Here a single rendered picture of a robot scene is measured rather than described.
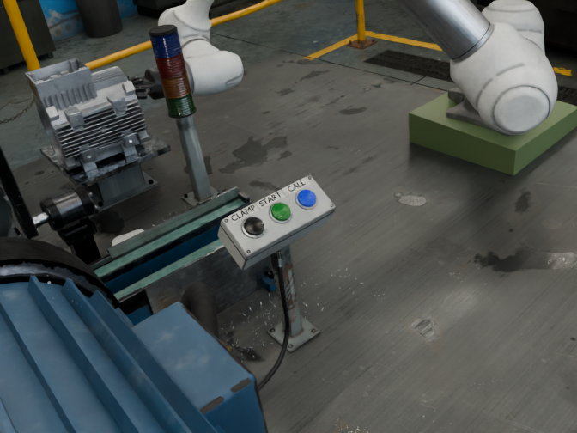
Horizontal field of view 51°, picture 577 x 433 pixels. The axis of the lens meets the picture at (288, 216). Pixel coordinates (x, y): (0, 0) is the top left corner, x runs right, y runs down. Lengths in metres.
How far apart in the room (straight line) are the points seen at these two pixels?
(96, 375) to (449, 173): 1.26
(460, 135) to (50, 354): 1.30
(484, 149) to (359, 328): 0.61
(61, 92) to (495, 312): 1.00
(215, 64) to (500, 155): 0.72
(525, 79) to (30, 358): 1.08
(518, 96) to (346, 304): 0.51
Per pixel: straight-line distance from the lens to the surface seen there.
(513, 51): 1.29
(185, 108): 1.38
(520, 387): 1.02
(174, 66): 1.34
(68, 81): 1.45
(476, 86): 1.30
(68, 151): 1.46
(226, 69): 1.58
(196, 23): 1.65
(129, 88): 1.47
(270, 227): 0.90
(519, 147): 1.49
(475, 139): 1.52
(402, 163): 1.55
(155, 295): 1.07
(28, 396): 0.32
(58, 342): 0.36
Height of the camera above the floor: 1.57
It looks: 34 degrees down
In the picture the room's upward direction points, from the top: 9 degrees counter-clockwise
